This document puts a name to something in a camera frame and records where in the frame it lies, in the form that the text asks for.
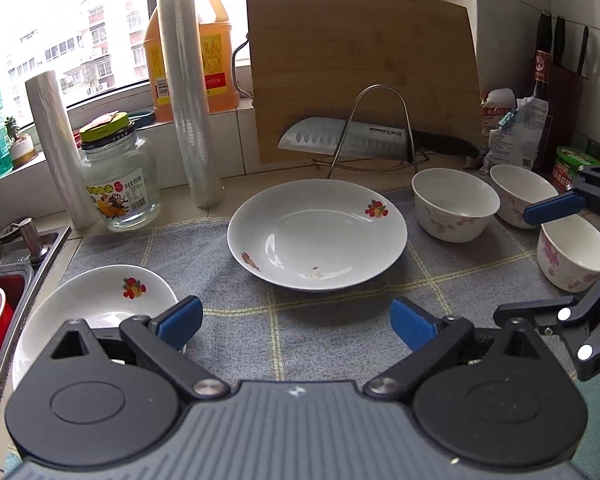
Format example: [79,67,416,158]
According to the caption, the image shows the white pink-floral bowl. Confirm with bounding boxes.
[536,214,600,294]

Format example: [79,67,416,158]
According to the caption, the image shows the small potted plant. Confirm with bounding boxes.
[5,117,36,169]

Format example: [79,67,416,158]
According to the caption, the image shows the white fruit-print plate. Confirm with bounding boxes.
[226,179,407,292]

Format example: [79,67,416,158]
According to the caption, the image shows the cling film roll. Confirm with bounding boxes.
[157,0,224,208]

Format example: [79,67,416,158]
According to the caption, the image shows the large white floral bowl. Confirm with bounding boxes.
[411,168,501,244]

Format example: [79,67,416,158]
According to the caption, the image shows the grey checked towel mat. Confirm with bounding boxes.
[61,186,581,386]

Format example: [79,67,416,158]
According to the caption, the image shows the wooden cutting board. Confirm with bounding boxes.
[246,0,482,162]

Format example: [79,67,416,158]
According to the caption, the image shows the clear glass jar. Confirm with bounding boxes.
[79,110,160,232]

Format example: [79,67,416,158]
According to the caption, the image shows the white plastic bag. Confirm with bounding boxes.
[481,88,548,174]

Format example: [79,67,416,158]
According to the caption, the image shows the green-lid sauce jar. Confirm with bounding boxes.
[550,146,600,192]

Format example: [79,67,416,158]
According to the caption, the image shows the steel sink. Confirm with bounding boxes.
[0,226,71,405]

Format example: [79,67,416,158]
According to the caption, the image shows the white plate with stain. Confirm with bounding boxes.
[12,264,178,387]

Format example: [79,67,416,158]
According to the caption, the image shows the orange oil jug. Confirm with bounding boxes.
[143,0,239,122]

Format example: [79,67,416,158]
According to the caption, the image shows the steel cleaver knife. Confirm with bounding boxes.
[277,117,479,160]

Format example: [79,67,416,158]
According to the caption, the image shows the wire cutting board rack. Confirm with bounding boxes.
[304,84,417,178]

